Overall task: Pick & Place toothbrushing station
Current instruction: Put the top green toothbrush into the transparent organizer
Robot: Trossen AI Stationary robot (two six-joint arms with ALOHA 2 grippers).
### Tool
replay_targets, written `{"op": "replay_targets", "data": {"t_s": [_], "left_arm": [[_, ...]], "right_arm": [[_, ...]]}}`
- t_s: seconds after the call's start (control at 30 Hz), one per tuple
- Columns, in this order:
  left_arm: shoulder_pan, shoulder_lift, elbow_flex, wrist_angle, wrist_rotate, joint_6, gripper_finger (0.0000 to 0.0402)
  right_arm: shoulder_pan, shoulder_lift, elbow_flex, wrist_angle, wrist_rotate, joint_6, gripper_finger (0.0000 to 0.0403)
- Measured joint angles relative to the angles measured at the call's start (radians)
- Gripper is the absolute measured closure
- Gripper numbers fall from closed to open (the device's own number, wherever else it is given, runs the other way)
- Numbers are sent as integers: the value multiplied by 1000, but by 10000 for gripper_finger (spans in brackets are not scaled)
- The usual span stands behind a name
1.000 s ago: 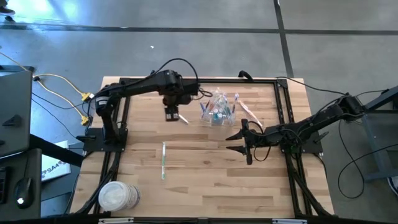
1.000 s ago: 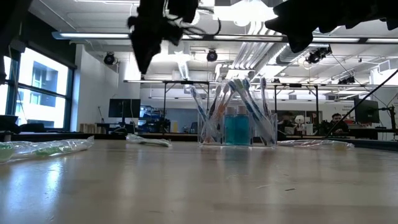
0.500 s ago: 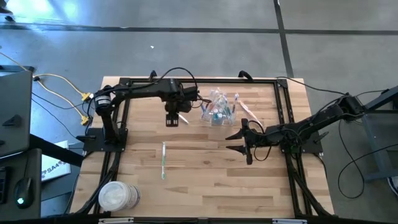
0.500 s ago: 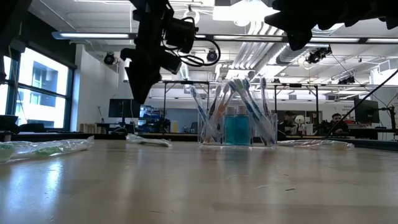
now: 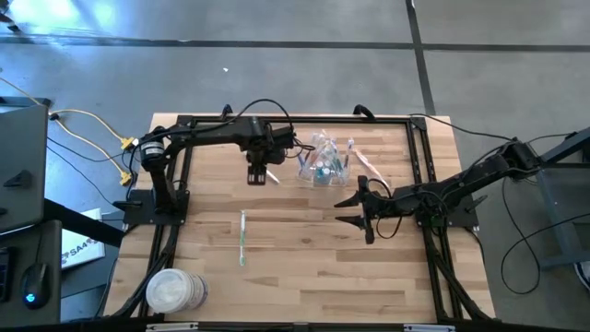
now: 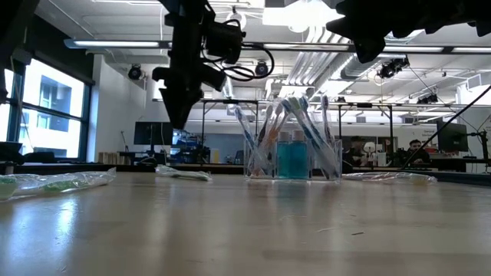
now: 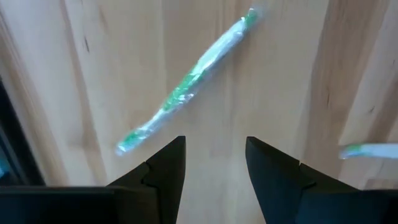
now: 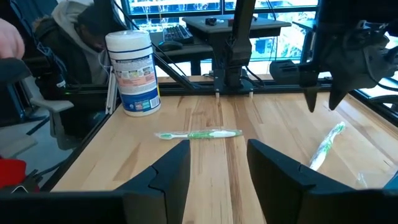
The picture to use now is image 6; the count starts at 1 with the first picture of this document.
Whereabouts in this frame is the person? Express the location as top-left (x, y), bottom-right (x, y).
top-left (343, 135), bottom-right (367, 172)
top-left (405, 138), bottom-right (431, 166)

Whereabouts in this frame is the black computer monitor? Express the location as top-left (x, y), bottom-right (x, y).
top-left (437, 120), bottom-right (470, 153)
top-left (133, 121), bottom-right (175, 146)

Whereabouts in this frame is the white coiled ceiling cable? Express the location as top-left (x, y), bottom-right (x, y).
top-left (225, 10), bottom-right (248, 32)

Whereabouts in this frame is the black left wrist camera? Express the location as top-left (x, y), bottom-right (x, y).
top-left (205, 19), bottom-right (247, 65)

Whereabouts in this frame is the black ceiling camera cluster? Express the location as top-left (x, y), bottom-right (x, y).
top-left (377, 56), bottom-right (410, 81)

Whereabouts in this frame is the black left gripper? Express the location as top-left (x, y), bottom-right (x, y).
top-left (152, 49), bottom-right (228, 130)

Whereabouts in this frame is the black background workstation frame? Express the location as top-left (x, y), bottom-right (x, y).
top-left (199, 98), bottom-right (396, 146)

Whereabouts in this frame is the blue background machine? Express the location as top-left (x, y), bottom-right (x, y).
top-left (171, 129), bottom-right (211, 165)

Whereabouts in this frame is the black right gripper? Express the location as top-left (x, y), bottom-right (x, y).
top-left (325, 0), bottom-right (427, 64)

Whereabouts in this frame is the large black framed window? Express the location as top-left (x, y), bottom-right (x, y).
top-left (0, 53), bottom-right (95, 162)

